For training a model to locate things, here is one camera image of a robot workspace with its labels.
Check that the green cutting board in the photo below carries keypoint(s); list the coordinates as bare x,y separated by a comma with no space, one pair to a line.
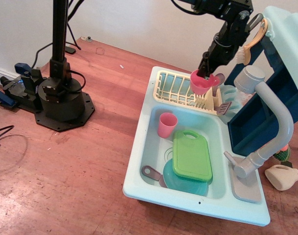
191,156

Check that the pink plastic tumbler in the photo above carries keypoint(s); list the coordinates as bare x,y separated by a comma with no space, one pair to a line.
167,124

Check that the beige toy jug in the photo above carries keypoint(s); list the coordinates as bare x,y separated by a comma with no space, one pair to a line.
281,177

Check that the light blue shelf top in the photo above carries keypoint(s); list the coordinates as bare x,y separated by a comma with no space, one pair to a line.
283,33

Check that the purple toy spatula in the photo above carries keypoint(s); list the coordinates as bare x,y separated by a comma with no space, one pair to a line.
223,108

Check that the black power adapter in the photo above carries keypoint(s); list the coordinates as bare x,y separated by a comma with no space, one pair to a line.
70,50

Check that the green toy vegetable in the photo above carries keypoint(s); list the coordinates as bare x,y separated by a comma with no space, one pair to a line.
283,156

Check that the purple pan handle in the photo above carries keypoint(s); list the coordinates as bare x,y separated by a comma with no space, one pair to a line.
153,174

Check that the blue clamp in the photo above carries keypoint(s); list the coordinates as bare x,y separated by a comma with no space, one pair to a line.
22,92

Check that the teal plastic plate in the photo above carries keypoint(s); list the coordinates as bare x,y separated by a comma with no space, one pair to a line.
175,182

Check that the dark blue shelf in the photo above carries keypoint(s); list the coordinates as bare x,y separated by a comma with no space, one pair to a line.
255,124

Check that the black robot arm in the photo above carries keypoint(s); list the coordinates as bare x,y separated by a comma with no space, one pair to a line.
232,35

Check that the toy knife grey handle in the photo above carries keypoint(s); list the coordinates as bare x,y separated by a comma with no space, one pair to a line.
254,22

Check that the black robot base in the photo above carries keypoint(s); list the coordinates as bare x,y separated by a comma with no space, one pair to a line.
62,110

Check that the cream dish rack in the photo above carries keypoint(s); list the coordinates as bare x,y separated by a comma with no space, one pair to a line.
174,89

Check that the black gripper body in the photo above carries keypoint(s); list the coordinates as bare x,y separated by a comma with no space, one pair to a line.
219,54

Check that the purple toy spoon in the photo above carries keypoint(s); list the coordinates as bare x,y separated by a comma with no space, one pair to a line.
220,78

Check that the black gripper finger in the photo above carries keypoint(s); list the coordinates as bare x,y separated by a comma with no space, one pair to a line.
209,72
202,71

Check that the pink mug with handle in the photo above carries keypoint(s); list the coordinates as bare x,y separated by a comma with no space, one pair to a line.
200,85

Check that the light blue plates in rack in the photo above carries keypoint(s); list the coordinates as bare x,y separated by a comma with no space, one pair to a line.
230,93

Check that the light blue toy sink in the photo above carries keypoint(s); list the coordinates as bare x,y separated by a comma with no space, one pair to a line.
150,149

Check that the grey toy faucet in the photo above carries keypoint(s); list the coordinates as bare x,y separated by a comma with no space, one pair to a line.
251,80

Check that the yellow dish brush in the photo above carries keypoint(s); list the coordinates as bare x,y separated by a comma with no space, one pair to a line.
244,54

